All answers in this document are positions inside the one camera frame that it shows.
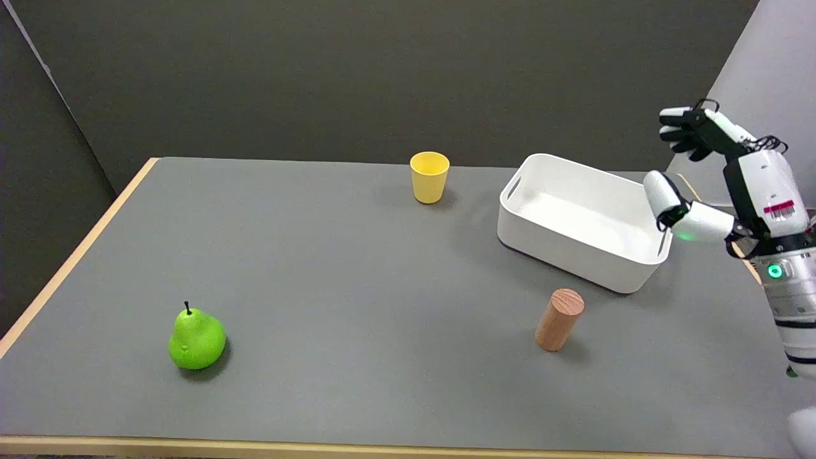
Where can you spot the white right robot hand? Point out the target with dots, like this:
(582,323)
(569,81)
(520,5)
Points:
(762,185)

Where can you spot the wooden cylinder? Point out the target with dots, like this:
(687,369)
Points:
(559,319)

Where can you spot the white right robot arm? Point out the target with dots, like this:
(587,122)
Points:
(794,299)

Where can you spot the white plastic bin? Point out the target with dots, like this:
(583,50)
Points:
(583,220)

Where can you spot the yellow plastic cup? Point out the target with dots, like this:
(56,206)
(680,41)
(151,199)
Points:
(429,176)

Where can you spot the green toy pear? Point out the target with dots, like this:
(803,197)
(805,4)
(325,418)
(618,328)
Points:
(196,340)

